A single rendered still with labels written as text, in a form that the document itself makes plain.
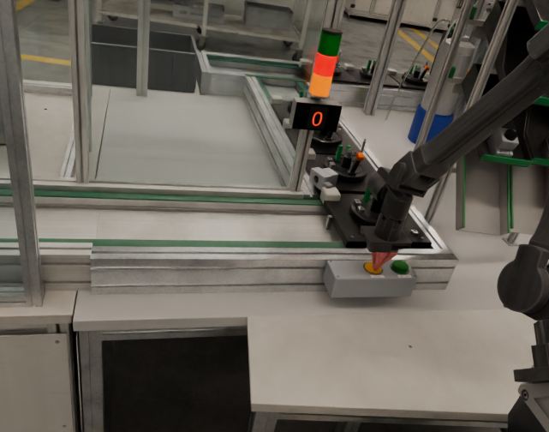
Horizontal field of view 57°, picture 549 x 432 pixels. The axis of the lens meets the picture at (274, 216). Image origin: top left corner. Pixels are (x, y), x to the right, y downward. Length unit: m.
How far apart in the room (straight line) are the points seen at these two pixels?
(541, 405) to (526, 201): 0.86
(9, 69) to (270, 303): 0.71
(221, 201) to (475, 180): 0.70
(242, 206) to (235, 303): 0.32
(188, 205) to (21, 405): 0.62
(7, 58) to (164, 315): 0.58
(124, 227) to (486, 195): 0.97
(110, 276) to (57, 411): 0.39
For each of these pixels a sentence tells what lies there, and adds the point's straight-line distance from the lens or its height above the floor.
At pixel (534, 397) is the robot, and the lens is 0.84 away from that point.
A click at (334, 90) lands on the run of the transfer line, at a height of 0.93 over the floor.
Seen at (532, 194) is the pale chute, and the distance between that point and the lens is 1.62.
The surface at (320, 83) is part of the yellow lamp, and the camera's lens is 1.30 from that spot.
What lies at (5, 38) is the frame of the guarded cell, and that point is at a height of 1.41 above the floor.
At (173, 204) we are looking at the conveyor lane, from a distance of 1.37.
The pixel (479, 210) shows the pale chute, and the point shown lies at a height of 1.03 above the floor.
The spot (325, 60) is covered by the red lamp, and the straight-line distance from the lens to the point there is 1.28.
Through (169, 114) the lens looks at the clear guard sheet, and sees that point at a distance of 1.32.
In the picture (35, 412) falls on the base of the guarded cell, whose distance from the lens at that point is 1.41.
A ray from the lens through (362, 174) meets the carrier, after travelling 1.59.
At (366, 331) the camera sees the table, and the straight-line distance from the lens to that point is 1.21.
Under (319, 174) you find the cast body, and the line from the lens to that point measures 1.47.
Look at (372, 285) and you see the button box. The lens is 1.21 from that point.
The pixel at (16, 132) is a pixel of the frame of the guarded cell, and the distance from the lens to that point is 0.97.
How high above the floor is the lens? 1.66
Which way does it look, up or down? 32 degrees down
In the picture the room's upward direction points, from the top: 11 degrees clockwise
